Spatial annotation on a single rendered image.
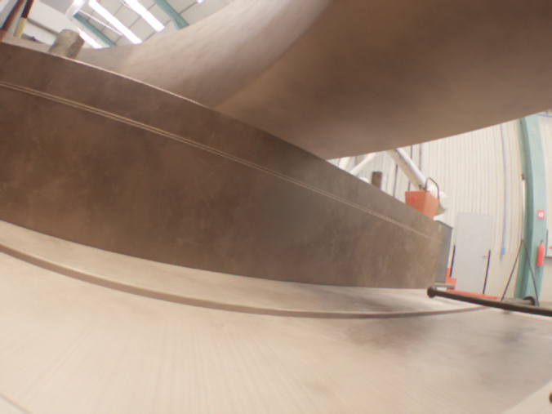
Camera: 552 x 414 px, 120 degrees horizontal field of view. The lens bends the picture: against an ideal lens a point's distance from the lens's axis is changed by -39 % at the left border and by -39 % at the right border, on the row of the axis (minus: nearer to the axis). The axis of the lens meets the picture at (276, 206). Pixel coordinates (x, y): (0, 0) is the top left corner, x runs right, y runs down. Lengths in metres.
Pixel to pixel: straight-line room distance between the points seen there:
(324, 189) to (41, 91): 0.80
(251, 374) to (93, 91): 0.59
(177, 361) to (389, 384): 0.16
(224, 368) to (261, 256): 0.51
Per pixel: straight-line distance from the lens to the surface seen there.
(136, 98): 0.63
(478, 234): 7.84
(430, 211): 1.49
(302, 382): 0.20
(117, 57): 2.54
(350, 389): 0.21
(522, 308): 0.90
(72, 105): 0.63
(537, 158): 7.79
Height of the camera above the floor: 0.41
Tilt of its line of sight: 8 degrees up
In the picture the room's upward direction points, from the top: 12 degrees clockwise
